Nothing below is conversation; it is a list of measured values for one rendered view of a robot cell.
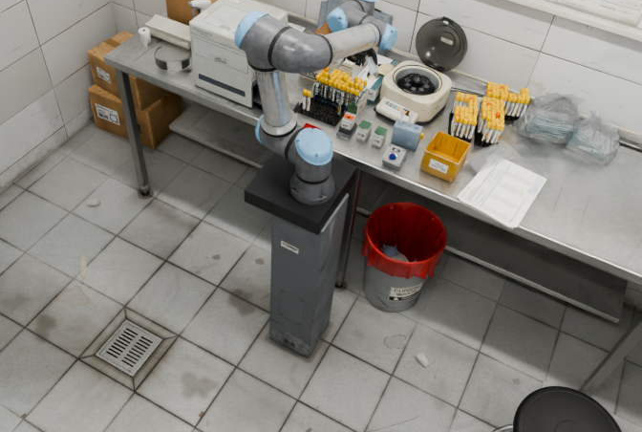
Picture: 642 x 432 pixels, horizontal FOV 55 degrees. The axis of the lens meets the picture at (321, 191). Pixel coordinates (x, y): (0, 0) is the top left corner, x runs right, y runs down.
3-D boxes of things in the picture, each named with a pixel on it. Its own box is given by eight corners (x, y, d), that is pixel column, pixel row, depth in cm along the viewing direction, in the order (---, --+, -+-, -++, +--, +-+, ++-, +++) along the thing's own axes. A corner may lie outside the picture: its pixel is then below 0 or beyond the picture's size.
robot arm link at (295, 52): (310, 49, 152) (404, 20, 188) (276, 32, 156) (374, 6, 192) (300, 91, 159) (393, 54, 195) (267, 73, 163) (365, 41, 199)
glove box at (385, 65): (350, 96, 256) (353, 76, 249) (374, 67, 271) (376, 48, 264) (377, 105, 253) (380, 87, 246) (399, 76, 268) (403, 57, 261)
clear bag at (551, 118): (513, 136, 246) (527, 99, 232) (512, 109, 258) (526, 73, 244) (578, 148, 244) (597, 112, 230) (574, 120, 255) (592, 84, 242)
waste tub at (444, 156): (418, 169, 229) (423, 150, 222) (432, 149, 237) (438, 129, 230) (452, 184, 225) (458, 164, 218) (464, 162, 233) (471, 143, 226)
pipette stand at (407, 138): (389, 147, 236) (393, 127, 229) (394, 136, 241) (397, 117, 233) (414, 155, 234) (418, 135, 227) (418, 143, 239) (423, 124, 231)
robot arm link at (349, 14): (353, 23, 187) (374, 8, 193) (325, 9, 191) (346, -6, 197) (352, 44, 193) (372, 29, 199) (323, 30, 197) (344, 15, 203)
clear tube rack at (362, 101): (310, 99, 253) (312, 85, 247) (322, 87, 259) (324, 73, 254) (355, 117, 247) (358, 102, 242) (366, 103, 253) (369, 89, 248)
